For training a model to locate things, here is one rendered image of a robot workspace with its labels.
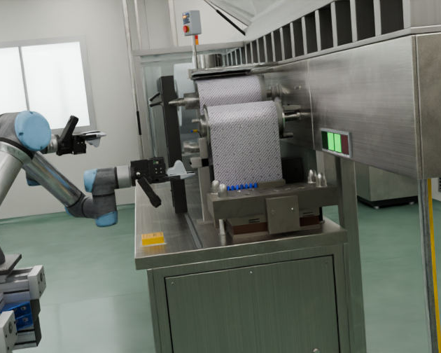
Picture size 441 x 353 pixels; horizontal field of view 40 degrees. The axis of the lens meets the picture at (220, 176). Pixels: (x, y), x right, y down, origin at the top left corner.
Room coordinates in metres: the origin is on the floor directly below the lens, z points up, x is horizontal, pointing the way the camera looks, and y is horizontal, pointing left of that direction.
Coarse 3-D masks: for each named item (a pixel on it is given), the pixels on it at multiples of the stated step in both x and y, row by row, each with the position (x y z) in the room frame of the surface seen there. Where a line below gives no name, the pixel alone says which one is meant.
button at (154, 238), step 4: (160, 232) 1.93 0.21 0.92; (144, 236) 1.90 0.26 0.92; (148, 236) 1.89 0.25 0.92; (152, 236) 1.88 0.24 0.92; (156, 236) 1.88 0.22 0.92; (160, 236) 1.87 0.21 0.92; (144, 240) 1.86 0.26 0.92; (148, 240) 1.86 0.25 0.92; (152, 240) 1.87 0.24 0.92; (156, 240) 1.87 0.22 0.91; (160, 240) 1.87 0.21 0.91; (144, 244) 1.86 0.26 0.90; (148, 244) 1.86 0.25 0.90
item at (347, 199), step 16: (336, 160) 2.26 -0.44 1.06; (336, 176) 2.27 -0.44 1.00; (352, 176) 2.23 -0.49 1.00; (352, 192) 2.22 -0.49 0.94; (352, 208) 2.22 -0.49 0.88; (352, 224) 2.22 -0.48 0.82; (352, 240) 2.22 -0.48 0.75; (352, 256) 2.22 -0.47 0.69; (352, 272) 2.22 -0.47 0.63; (352, 288) 2.22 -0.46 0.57; (352, 304) 2.22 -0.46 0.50
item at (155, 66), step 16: (224, 48) 3.08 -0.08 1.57; (240, 48) 3.09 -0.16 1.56; (144, 64) 3.03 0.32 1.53; (160, 64) 3.04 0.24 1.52; (176, 64) 3.05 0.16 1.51; (224, 64) 3.08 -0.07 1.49; (144, 80) 4.18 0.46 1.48; (176, 80) 3.05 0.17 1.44; (144, 96) 4.18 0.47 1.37; (176, 96) 3.05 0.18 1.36; (160, 112) 3.04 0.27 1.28; (192, 112) 3.06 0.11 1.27; (160, 128) 3.04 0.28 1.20; (192, 128) 3.06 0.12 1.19; (160, 144) 3.04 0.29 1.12; (192, 176) 3.05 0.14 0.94
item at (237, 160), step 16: (224, 144) 2.03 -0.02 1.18; (240, 144) 2.04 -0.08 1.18; (256, 144) 2.05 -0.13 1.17; (272, 144) 2.05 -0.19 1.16; (224, 160) 2.03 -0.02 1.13; (240, 160) 2.04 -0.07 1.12; (256, 160) 2.05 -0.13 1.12; (272, 160) 2.05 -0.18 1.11; (224, 176) 2.03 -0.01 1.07; (240, 176) 2.04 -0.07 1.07; (256, 176) 2.04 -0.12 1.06; (272, 176) 2.05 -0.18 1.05
